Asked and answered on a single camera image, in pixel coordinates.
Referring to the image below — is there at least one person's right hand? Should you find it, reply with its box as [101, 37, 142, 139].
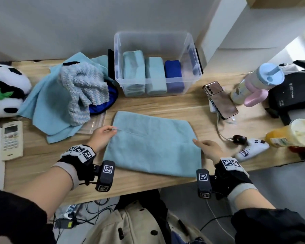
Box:
[192, 139, 229, 165]

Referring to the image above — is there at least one person's left hand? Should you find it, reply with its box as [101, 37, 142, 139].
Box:
[86, 125, 118, 154]

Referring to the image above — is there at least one light blue towel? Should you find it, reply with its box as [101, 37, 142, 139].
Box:
[124, 83, 145, 97]
[123, 50, 146, 87]
[17, 52, 110, 144]
[103, 111, 202, 178]
[145, 57, 168, 96]

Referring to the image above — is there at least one grey striped towel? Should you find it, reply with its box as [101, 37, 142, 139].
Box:
[57, 62, 110, 127]

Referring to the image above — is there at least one dark blue towel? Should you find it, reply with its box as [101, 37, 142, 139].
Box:
[164, 60, 185, 94]

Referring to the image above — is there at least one clear plastic storage box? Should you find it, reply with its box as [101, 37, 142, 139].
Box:
[107, 31, 204, 98]

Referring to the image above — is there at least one person's left forearm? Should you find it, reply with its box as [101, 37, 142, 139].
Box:
[14, 166, 74, 219]

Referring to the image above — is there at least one person's right forearm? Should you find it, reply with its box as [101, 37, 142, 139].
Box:
[233, 189, 275, 211]

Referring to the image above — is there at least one black device box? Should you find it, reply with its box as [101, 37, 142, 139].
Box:
[265, 60, 305, 126]

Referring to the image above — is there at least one black round plug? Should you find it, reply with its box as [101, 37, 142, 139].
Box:
[232, 135, 247, 146]

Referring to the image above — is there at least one dark blue grey cloth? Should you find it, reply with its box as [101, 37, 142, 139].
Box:
[88, 80, 119, 116]

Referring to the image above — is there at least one black wrist brace with markers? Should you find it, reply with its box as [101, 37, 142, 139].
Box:
[52, 144, 96, 190]
[213, 157, 259, 204]

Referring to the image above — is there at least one white game controller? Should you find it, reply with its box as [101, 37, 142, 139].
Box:
[235, 138, 270, 162]

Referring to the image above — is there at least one white power bank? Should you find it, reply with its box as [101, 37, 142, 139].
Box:
[209, 99, 219, 114]

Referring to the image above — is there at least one rose gold smartphone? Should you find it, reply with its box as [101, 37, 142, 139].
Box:
[203, 81, 239, 120]

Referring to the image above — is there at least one white power strip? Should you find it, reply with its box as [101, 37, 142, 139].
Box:
[63, 204, 78, 219]

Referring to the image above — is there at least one white remote control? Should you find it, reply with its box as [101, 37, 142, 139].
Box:
[1, 120, 24, 161]

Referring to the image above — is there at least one beige coat with black buttons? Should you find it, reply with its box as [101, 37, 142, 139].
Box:
[84, 200, 211, 244]

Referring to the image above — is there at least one black adapter with yellow label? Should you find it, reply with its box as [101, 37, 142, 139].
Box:
[55, 218, 76, 229]

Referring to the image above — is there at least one panda plush toy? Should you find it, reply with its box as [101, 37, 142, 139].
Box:
[0, 64, 32, 119]

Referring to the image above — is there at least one white shelf unit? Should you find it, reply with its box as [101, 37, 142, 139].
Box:
[197, 0, 305, 74]

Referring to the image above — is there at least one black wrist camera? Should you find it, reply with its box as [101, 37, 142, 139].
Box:
[95, 160, 116, 193]
[196, 169, 213, 199]

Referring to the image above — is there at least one thin black cable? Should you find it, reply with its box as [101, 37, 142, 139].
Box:
[53, 198, 117, 226]
[199, 215, 233, 231]

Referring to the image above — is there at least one tumbler with pink handle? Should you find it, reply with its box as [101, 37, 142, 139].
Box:
[230, 63, 285, 108]

